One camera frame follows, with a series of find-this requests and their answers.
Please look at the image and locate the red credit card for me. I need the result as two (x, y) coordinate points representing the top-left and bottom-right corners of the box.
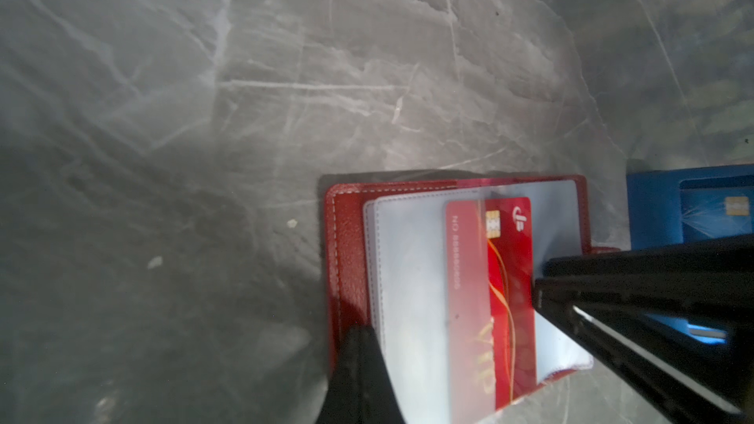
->
(445, 197), (538, 423)

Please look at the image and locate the blue card tray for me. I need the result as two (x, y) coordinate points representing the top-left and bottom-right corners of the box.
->
(625, 163), (754, 345)

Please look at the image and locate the red leather card holder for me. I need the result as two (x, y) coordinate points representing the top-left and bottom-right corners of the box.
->
(323, 175), (594, 423)

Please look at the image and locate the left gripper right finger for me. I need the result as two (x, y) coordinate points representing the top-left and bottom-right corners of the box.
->
(366, 326), (404, 424)

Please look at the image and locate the blue VIP card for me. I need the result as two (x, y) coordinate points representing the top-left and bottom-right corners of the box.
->
(681, 186), (753, 243)

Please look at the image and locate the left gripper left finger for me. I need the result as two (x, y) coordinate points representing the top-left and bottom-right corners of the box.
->
(315, 326), (368, 424)

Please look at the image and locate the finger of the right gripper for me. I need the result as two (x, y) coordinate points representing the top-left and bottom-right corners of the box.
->
(533, 235), (753, 423)

